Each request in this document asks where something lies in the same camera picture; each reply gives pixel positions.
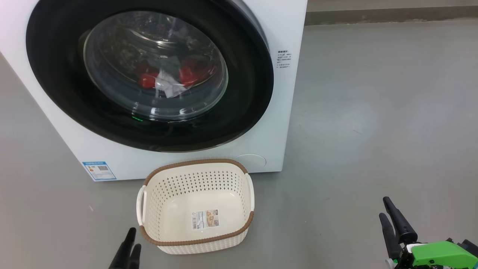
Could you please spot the round white filter cover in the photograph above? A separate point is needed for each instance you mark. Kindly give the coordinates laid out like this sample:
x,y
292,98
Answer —
x,y
251,163

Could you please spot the white front-load washing machine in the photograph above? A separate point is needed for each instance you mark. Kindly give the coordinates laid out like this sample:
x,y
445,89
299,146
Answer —
x,y
261,112

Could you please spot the cream basket with brown rim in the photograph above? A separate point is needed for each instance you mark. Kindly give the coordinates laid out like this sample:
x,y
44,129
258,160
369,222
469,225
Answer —
x,y
164,209

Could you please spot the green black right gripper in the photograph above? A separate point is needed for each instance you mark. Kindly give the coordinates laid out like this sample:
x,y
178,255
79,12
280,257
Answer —
x,y
440,256

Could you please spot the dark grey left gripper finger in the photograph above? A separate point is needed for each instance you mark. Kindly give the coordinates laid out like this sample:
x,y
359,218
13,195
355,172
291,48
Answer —
x,y
125,252
135,257

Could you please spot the stainless steel washing machine drum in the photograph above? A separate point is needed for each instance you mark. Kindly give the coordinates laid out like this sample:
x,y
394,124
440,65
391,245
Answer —
x,y
119,45

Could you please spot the red and white garment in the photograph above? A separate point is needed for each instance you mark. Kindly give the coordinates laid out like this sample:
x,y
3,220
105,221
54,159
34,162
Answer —
x,y
188,76

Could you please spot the black round glass washer door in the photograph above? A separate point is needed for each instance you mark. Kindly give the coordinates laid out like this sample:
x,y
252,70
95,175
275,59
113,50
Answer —
x,y
56,74

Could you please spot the printed product label sticker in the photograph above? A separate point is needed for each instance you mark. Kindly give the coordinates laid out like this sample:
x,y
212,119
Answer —
x,y
205,219

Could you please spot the blue energy label sticker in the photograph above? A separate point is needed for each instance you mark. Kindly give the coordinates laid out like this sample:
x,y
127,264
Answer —
x,y
99,171

